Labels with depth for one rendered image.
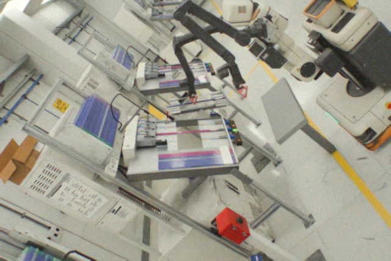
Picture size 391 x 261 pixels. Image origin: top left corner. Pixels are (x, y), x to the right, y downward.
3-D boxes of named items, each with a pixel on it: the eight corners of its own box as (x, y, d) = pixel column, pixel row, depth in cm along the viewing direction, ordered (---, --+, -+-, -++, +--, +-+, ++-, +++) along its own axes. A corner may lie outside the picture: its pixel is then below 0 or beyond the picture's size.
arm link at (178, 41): (170, 47, 238) (167, 36, 243) (176, 58, 250) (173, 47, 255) (232, 23, 232) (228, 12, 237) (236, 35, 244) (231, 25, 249)
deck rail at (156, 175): (238, 171, 228) (238, 164, 225) (239, 173, 226) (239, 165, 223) (128, 180, 224) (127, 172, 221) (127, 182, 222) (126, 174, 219)
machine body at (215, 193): (256, 183, 320) (205, 148, 299) (279, 242, 258) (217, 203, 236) (209, 227, 339) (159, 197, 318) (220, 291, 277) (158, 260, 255)
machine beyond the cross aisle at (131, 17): (211, 27, 760) (139, -34, 693) (216, 37, 687) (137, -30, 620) (171, 74, 800) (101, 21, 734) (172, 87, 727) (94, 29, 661)
